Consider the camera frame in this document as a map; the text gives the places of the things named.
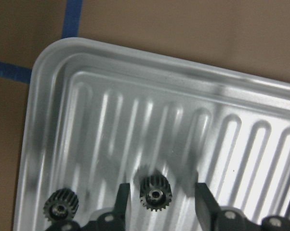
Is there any silver ribbed metal tray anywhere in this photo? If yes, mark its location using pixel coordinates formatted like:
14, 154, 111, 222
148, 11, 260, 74
13, 38, 290, 231

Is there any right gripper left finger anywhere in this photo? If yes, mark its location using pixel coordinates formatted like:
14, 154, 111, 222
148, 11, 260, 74
114, 183, 130, 220

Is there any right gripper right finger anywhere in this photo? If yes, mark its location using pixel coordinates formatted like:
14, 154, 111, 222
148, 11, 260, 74
195, 182, 220, 223

